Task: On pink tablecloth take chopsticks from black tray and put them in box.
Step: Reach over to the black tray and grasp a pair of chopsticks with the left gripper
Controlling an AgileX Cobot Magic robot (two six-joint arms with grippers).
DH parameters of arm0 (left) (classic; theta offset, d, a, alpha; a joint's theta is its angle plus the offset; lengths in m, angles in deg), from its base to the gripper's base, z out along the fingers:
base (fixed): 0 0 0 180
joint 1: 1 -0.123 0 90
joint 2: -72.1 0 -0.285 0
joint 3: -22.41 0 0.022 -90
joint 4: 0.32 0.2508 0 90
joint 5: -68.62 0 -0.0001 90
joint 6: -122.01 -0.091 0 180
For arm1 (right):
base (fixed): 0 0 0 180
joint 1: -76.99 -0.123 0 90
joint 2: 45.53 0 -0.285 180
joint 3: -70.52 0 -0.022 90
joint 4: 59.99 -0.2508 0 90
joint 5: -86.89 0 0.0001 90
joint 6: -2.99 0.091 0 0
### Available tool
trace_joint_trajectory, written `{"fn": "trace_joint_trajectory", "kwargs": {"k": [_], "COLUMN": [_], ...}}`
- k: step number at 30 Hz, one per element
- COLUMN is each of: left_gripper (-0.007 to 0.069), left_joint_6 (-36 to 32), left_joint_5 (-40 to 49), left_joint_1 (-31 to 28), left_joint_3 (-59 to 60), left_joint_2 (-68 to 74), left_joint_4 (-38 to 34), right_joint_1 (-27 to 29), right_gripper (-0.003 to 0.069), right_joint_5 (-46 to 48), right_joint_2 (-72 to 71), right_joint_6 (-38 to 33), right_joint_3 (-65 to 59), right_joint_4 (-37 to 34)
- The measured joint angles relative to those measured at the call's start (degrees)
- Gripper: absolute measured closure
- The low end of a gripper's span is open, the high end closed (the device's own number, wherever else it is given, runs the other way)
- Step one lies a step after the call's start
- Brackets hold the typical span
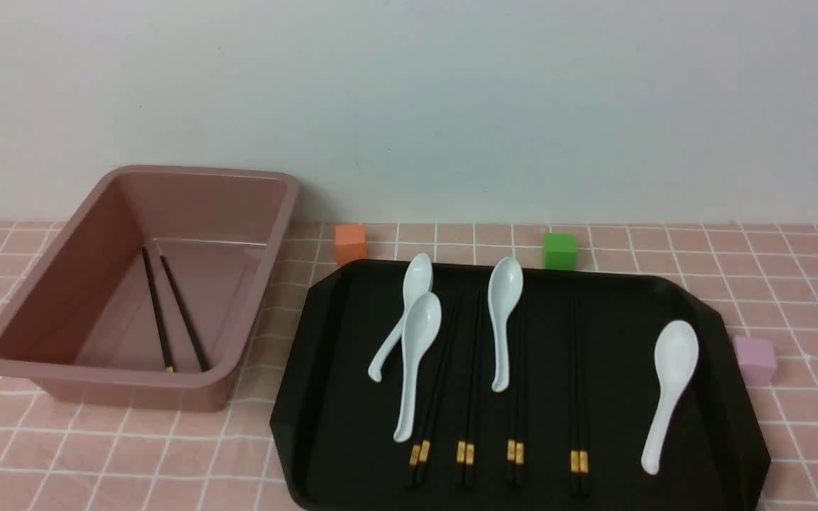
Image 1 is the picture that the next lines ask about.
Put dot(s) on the black chopstick in bin right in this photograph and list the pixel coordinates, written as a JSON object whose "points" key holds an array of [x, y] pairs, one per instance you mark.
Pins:
{"points": [[186, 316]]}

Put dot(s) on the white spoon middle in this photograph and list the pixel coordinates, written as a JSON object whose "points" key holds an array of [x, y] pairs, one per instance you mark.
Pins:
{"points": [[504, 289]]}

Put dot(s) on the orange cube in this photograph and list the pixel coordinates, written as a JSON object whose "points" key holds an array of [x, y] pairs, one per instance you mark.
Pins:
{"points": [[350, 243]]}

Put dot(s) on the white spoon far left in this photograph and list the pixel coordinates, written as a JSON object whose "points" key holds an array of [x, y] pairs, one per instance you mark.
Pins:
{"points": [[418, 281]]}

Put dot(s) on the pink cube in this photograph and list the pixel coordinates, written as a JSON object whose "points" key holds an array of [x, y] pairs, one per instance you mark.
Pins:
{"points": [[756, 359]]}

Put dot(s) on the green cube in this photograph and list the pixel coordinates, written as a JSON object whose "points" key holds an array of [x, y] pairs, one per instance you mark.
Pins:
{"points": [[559, 251]]}

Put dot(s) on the white spoon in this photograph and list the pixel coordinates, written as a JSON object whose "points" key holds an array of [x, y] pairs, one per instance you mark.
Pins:
{"points": [[504, 289], [422, 324], [418, 281], [676, 356]]}

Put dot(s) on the white spoon front left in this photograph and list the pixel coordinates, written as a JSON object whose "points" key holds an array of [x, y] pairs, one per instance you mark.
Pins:
{"points": [[422, 324]]}

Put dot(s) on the pink checkered tablecloth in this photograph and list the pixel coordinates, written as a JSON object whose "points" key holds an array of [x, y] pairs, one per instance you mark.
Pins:
{"points": [[763, 278]]}

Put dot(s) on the white spoon right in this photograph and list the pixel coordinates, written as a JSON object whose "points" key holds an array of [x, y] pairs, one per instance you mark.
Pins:
{"points": [[676, 356]]}

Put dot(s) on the pink plastic bin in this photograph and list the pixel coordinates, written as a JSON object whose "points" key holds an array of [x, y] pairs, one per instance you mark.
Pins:
{"points": [[81, 326]]}

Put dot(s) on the black serving tray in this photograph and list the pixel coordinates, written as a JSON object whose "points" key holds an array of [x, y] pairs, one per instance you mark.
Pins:
{"points": [[333, 426]]}

